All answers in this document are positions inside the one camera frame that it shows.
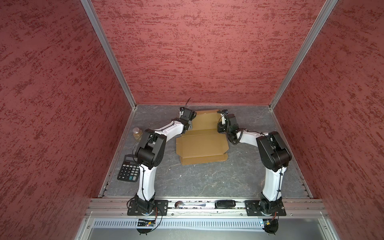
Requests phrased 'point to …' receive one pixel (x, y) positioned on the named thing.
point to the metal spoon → (179, 204)
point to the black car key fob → (225, 204)
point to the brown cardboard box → (204, 143)
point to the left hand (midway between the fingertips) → (184, 125)
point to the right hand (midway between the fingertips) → (217, 125)
